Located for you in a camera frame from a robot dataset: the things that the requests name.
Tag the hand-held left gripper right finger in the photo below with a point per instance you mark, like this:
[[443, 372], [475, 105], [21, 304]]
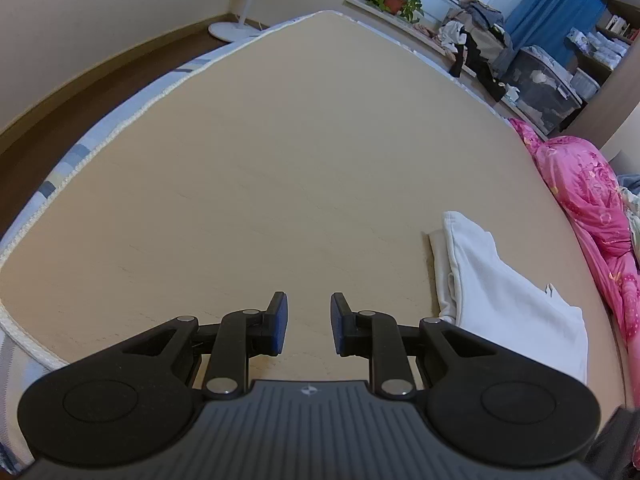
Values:
[[340, 325]]

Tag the pale floral quilt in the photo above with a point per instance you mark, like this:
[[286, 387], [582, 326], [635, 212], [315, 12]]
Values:
[[633, 220]]

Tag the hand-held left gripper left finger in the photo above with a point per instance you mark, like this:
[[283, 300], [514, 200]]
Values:
[[280, 322]]

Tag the white standing fan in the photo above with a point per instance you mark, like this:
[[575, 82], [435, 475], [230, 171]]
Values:
[[242, 5]]

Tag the white shirt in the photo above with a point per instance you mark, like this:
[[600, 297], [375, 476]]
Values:
[[505, 285]]

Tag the striped mattress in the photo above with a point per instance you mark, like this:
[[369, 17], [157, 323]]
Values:
[[60, 170]]

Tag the clear plastic storage box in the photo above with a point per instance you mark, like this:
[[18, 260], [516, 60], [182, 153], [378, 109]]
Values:
[[542, 85]]

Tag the pink floral blanket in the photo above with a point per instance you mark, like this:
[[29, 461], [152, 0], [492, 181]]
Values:
[[585, 200]]

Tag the wooden shelf unit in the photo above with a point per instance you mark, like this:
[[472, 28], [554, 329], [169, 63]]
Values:
[[607, 35]]

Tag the pile of clothes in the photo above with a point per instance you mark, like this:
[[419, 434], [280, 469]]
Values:
[[480, 30]]

